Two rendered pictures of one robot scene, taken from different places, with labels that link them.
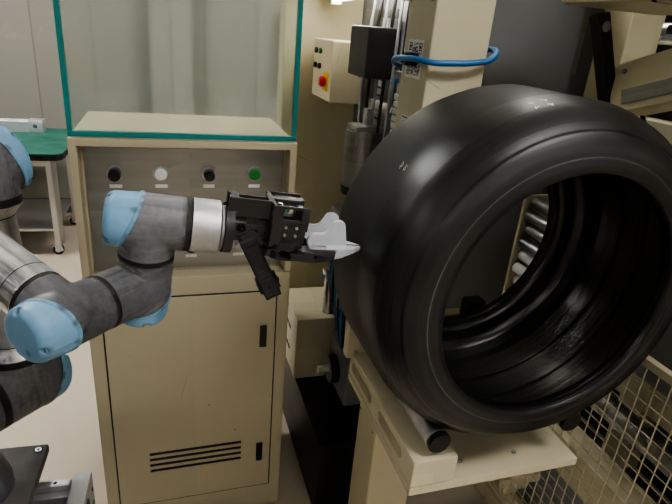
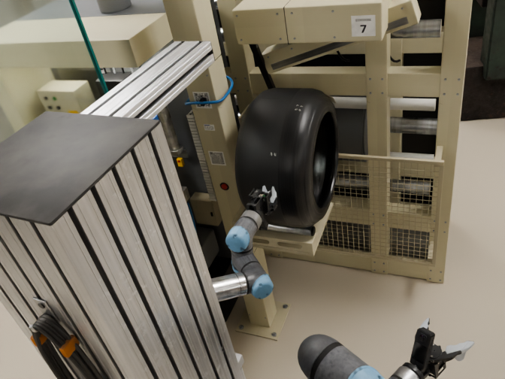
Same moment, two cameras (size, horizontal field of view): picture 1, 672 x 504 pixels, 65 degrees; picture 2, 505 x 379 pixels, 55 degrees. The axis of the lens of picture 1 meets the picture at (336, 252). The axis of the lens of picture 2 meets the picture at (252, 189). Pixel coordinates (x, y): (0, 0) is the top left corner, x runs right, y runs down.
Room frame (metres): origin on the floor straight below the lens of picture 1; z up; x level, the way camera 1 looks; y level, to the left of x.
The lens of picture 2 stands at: (-0.27, 1.03, 2.36)
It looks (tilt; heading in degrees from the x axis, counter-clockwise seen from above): 36 degrees down; 317
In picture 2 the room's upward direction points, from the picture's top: 12 degrees counter-clockwise
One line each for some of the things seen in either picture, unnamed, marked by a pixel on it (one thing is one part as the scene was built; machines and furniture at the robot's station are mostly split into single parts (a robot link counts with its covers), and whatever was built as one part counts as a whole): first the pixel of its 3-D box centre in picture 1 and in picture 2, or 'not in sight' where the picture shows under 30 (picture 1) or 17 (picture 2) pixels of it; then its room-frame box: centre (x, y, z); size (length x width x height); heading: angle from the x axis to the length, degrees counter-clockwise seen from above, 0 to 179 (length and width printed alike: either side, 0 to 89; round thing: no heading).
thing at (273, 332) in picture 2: not in sight; (263, 316); (1.19, -0.19, 0.01); 0.27 x 0.27 x 0.02; 19
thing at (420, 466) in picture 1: (396, 407); (278, 236); (0.91, -0.15, 0.84); 0.36 x 0.09 x 0.06; 19
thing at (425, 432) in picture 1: (400, 383); (277, 226); (0.90, -0.16, 0.90); 0.35 x 0.05 x 0.05; 19
